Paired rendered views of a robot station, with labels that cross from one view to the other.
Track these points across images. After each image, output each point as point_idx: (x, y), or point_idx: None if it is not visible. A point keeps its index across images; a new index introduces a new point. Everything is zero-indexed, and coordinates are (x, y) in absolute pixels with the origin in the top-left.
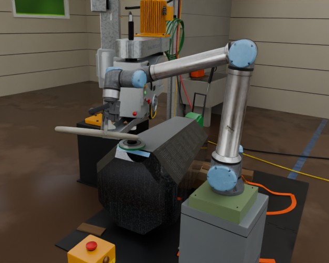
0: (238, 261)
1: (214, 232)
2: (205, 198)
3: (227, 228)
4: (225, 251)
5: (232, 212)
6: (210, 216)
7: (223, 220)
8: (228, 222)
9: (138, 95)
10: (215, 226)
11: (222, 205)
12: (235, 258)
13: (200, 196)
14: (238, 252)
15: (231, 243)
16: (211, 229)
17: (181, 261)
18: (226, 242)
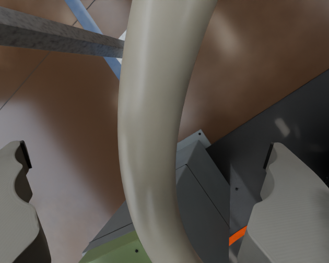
0: (114, 214)
1: (125, 220)
2: (122, 257)
3: (105, 236)
4: (122, 213)
5: (83, 261)
6: (118, 235)
7: (103, 242)
8: (98, 245)
9: None
10: (118, 228)
11: (94, 262)
12: (115, 215)
13: (130, 254)
14: (108, 222)
15: (110, 225)
16: (127, 221)
17: (180, 168)
18: (116, 222)
